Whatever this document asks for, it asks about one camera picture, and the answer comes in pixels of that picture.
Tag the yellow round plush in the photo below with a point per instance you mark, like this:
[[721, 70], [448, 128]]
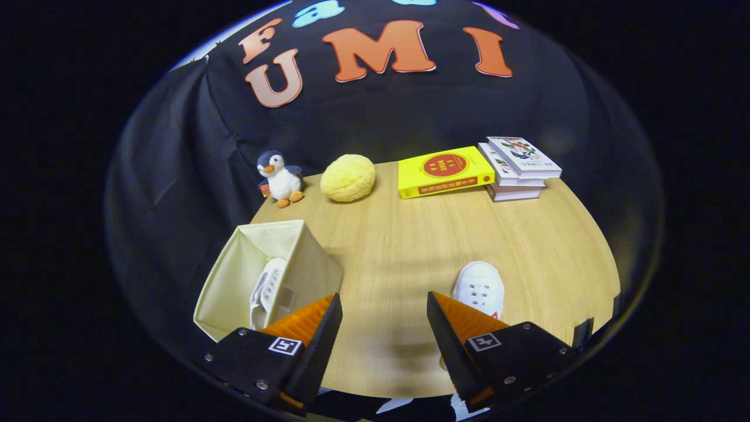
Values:
[[347, 179]]

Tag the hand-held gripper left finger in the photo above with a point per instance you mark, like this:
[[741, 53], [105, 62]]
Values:
[[322, 351]]

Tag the cream fabric storage box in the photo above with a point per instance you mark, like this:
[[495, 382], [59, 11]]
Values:
[[222, 287]]

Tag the yellow book red circle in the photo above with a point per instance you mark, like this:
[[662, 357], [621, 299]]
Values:
[[422, 176]]

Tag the black backdrop cloth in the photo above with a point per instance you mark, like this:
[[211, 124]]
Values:
[[410, 111]]

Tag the white canvas shoe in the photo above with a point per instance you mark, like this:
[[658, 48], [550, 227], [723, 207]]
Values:
[[479, 287], [270, 287]]

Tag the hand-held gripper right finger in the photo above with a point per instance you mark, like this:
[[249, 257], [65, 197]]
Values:
[[448, 351]]

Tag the white book floral cover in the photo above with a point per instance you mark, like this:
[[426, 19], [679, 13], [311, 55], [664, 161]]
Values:
[[524, 157]]

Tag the penguin plush toy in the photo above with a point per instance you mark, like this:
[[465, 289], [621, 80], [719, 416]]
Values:
[[282, 181]]

